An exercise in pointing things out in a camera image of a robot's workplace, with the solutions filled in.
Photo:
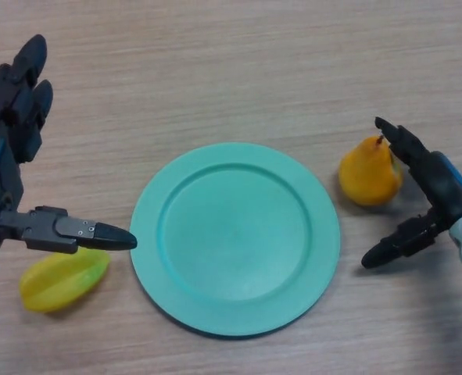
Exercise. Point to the yellow starfruit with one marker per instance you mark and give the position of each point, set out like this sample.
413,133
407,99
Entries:
62,285

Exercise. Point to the yellow pear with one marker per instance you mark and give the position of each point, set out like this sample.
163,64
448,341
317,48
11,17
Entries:
367,177

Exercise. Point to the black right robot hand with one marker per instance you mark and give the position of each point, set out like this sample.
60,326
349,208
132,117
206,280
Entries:
441,183

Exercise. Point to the green round plate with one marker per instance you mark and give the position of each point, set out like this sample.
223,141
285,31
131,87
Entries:
234,242

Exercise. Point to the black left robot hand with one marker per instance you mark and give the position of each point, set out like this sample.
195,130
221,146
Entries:
43,230

